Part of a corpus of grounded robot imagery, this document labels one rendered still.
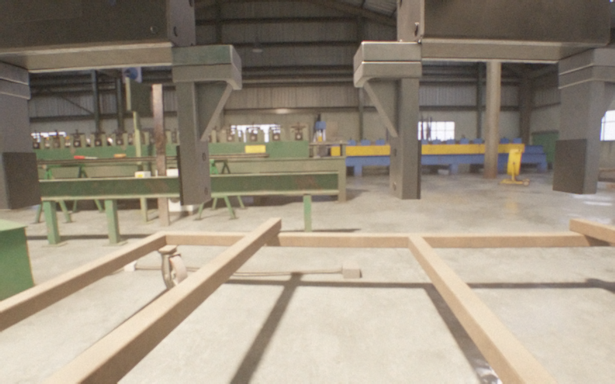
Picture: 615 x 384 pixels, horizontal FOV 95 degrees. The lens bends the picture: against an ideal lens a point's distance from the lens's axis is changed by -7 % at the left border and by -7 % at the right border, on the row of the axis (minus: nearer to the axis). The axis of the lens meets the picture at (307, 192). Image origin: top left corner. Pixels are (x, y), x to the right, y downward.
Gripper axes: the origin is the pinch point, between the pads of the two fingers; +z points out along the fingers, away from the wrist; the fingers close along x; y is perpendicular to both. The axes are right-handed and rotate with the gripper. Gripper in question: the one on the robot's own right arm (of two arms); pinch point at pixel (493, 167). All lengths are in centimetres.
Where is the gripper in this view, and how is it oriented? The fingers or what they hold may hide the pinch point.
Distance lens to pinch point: 25.5
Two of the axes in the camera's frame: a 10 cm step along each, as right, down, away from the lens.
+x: 10.0, -0.3, 0.2
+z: 0.2, 9.9, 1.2
